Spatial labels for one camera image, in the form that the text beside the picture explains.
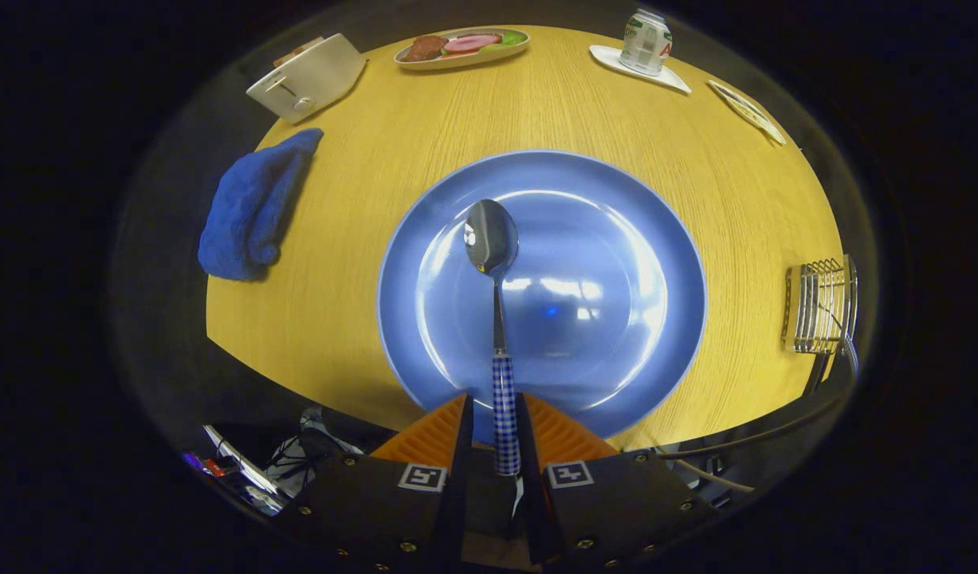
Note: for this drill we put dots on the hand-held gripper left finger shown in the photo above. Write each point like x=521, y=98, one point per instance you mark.
x=459, y=462

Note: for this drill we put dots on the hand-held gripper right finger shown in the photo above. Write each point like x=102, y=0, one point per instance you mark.
x=532, y=462

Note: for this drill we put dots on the colourful screen device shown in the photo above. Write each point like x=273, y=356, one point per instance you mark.
x=241, y=470

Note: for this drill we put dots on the blue round plate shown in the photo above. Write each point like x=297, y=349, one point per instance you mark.
x=600, y=239

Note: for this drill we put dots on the blue folded cloth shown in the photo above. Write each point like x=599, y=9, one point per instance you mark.
x=249, y=215

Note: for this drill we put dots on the oval grey food plate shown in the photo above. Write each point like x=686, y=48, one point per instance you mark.
x=465, y=60

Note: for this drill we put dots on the white toaster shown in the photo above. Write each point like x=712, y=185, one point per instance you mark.
x=321, y=76

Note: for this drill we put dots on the white coaster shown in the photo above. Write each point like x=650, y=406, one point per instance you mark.
x=608, y=57

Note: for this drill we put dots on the white divided snack tray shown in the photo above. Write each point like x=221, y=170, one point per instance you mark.
x=748, y=110

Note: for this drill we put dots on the brown meat piece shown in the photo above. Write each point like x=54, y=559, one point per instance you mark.
x=425, y=48

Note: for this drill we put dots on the pink ham slice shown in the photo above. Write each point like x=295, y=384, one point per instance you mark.
x=473, y=42

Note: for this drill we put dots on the green lettuce leaf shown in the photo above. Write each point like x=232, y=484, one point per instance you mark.
x=514, y=37

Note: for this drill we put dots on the white and green can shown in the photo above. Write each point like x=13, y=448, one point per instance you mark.
x=644, y=44

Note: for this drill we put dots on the brown toast slice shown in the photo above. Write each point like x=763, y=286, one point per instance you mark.
x=297, y=49

